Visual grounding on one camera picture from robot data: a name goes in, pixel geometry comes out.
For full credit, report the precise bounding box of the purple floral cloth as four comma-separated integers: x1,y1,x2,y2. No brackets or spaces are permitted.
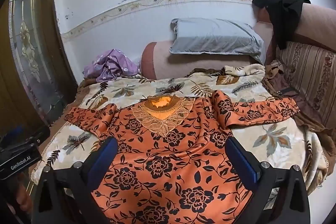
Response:
83,49,139,83

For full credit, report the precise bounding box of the black cloth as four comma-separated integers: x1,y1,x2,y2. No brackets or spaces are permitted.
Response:
252,0,311,50

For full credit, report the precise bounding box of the brown cloth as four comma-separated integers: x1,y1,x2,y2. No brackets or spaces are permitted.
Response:
262,60,336,161

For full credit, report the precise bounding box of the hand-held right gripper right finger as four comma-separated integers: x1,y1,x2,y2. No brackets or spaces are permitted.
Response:
225,137,311,224

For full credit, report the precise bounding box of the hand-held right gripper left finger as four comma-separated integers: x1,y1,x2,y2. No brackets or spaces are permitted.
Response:
33,136,118,224

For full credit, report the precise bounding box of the orange black floral shirt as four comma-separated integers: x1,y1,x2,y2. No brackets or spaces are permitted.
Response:
64,90,301,224

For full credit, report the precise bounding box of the small black flat object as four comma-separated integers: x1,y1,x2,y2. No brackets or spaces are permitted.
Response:
278,86,299,96

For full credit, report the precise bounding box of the grey pillow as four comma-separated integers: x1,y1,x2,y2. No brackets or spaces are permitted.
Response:
169,18,265,64

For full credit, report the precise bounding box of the cream leaf print blanket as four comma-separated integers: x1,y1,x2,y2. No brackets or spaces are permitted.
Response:
30,64,328,195

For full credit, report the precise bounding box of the striped floral sofa cushion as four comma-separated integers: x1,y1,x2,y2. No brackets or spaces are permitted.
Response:
276,40,336,130

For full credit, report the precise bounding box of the person's left hand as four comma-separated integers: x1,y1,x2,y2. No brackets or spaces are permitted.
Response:
15,180,33,211

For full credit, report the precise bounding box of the wooden door with glass pane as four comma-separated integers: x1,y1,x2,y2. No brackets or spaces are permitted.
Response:
0,0,79,140

